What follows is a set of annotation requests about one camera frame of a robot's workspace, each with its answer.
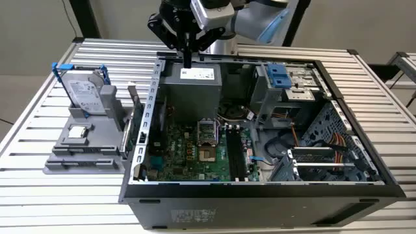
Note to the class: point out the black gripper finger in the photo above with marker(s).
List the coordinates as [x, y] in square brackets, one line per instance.
[164, 33]
[208, 39]

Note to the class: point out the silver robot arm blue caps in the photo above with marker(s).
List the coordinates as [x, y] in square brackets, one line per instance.
[247, 22]

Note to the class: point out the black RAM slot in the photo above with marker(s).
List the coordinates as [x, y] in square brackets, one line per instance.
[235, 153]
[231, 153]
[239, 153]

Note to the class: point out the grey power supply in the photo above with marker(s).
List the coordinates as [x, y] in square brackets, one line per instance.
[191, 97]

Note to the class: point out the blue plastic drive latch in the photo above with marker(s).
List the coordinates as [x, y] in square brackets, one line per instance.
[277, 75]

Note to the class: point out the round black fan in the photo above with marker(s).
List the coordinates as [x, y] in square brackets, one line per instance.
[233, 111]

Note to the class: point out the grey metal drive cage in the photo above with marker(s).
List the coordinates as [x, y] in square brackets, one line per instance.
[269, 102]

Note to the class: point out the green graphics card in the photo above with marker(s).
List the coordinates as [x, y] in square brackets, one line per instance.
[139, 114]

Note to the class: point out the hard disk in blue carrier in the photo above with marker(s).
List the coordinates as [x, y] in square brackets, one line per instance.
[83, 92]

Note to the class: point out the grey parts rack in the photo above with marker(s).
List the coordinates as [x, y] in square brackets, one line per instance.
[97, 136]

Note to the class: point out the CPU socket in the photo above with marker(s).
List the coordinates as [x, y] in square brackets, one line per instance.
[208, 154]

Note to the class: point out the silver CPU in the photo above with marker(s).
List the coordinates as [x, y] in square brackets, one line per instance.
[76, 132]

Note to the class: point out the green motherboard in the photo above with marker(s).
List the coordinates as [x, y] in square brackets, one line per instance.
[175, 156]

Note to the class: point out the perforated metal disk bay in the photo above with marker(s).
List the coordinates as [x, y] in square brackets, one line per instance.
[312, 156]

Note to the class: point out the metal slat side table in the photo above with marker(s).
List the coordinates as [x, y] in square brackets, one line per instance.
[405, 63]

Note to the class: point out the black open PC case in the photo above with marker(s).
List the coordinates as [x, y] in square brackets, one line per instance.
[227, 209]

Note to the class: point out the black vertical post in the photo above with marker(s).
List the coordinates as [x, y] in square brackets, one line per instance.
[296, 24]
[85, 19]

